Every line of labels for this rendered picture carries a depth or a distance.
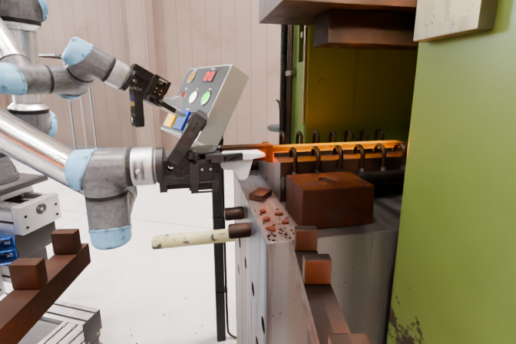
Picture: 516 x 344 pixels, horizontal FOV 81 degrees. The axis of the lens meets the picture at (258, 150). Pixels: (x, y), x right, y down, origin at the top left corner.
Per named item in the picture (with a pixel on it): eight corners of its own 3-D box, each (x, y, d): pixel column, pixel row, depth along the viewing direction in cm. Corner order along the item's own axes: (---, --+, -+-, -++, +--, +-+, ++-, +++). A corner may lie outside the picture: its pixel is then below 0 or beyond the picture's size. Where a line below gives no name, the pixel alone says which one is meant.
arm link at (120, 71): (106, 81, 80) (100, 82, 87) (123, 90, 83) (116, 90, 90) (119, 57, 81) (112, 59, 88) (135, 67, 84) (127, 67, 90)
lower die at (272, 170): (279, 201, 57) (280, 158, 55) (258, 172, 76) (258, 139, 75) (465, 186, 65) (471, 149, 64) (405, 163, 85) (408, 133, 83)
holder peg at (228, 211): (225, 223, 61) (224, 210, 61) (223, 217, 64) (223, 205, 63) (244, 221, 62) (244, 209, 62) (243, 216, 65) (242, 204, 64)
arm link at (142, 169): (136, 143, 61) (127, 152, 53) (160, 142, 62) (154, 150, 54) (139, 179, 62) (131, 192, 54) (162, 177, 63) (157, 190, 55)
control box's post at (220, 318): (216, 342, 136) (209, 99, 113) (216, 335, 139) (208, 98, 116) (226, 340, 136) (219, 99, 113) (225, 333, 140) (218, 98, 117)
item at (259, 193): (262, 202, 57) (262, 196, 57) (248, 200, 58) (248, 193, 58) (272, 194, 61) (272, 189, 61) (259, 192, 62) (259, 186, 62)
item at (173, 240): (151, 254, 98) (150, 239, 97) (153, 246, 103) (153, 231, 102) (282, 240, 107) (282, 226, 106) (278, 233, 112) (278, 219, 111)
